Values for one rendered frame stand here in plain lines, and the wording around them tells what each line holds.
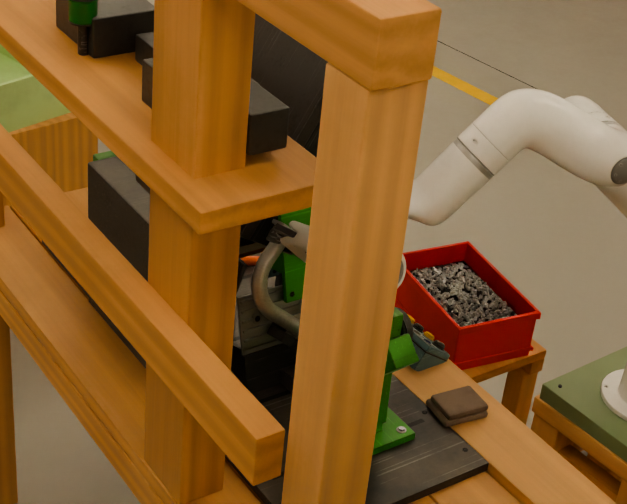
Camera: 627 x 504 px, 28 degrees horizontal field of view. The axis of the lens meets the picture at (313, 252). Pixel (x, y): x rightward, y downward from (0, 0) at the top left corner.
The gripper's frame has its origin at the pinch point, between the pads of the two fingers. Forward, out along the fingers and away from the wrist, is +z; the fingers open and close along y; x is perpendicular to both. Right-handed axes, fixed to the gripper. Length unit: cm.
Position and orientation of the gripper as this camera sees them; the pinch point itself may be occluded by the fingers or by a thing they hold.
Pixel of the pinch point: (283, 240)
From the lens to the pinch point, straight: 236.4
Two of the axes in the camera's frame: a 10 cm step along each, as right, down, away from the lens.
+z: -5.9, -1.7, 7.9
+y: -6.3, -5.2, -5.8
